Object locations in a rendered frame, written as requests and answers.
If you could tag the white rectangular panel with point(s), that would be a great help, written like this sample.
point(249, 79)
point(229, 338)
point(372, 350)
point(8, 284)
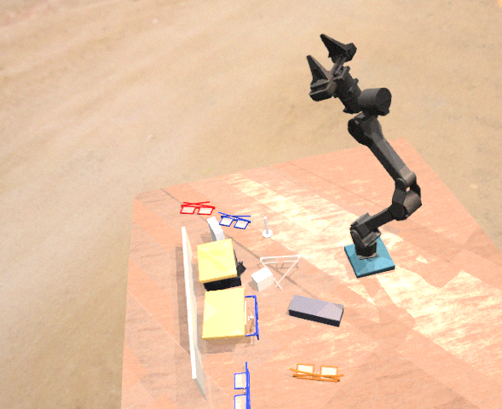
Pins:
point(193, 324)

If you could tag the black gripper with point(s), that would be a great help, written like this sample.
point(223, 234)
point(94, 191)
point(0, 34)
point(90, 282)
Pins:
point(338, 80)

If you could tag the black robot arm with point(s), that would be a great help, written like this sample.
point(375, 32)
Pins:
point(367, 130)

